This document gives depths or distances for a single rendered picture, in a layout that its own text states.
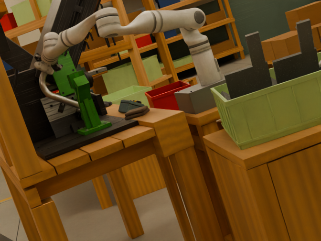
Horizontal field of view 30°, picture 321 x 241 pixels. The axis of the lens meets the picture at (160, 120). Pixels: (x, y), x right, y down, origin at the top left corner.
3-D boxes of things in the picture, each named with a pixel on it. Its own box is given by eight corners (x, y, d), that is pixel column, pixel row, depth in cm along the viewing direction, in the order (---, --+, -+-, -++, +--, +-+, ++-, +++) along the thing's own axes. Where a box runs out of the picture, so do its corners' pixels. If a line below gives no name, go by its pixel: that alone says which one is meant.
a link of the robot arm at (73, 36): (57, 26, 242) (61, 46, 241) (106, 4, 227) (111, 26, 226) (73, 27, 249) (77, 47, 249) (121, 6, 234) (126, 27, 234)
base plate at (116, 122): (83, 114, 359) (82, 110, 359) (139, 124, 256) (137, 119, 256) (16, 138, 347) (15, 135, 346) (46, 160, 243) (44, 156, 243)
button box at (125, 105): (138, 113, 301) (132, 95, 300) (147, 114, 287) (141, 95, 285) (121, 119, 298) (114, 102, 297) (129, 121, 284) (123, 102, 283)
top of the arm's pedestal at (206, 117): (237, 98, 283) (234, 90, 283) (268, 100, 253) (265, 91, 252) (176, 121, 276) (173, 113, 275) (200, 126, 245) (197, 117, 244)
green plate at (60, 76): (81, 93, 297) (66, 54, 299) (83, 88, 289) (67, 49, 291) (60, 101, 293) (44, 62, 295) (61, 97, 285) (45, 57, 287)
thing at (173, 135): (104, 124, 384) (96, 102, 382) (195, 145, 243) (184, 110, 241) (83, 131, 380) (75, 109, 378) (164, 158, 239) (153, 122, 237)
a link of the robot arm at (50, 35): (40, 42, 262) (43, 61, 260) (42, 30, 247) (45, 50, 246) (57, 41, 264) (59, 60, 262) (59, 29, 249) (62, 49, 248)
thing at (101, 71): (100, 72, 322) (98, 67, 321) (108, 72, 306) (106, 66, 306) (31, 97, 310) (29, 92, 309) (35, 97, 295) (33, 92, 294)
